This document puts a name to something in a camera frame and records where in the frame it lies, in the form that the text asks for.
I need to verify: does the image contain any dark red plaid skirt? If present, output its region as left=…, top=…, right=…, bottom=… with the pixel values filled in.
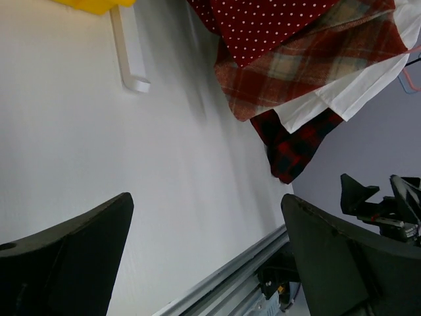
left=251, top=109, right=343, bottom=184

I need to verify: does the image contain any pink wire hanger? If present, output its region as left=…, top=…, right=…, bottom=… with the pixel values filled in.
left=397, top=45, right=420, bottom=95

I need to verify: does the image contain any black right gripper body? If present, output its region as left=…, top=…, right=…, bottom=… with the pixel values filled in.
left=357, top=196, right=420, bottom=246

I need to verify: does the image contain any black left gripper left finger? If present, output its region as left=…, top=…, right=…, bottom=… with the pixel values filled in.
left=1, top=192, right=134, bottom=315

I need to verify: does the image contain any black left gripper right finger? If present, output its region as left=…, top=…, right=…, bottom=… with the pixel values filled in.
left=282, top=194, right=420, bottom=315

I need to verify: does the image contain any aluminium mounting rail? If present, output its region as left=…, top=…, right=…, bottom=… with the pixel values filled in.
left=155, top=225, right=289, bottom=315

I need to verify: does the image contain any yellow plastic tray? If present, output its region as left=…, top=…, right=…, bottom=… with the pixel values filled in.
left=53, top=0, right=136, bottom=15

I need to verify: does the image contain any beige red plaid skirt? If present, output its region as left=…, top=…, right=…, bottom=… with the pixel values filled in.
left=214, top=1, right=407, bottom=121

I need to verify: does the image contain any white pleated skirt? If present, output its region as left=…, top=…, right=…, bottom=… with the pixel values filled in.
left=274, top=1, right=420, bottom=134

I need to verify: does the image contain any red polka dot skirt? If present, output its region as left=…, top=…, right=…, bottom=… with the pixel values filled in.
left=187, top=0, right=337, bottom=68

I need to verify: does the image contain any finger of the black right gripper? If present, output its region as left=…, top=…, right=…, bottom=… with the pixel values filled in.
left=340, top=173, right=380, bottom=214
left=390, top=175, right=420, bottom=223

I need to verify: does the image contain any white clothes rack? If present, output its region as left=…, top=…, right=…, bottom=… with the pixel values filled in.
left=111, top=5, right=151, bottom=93

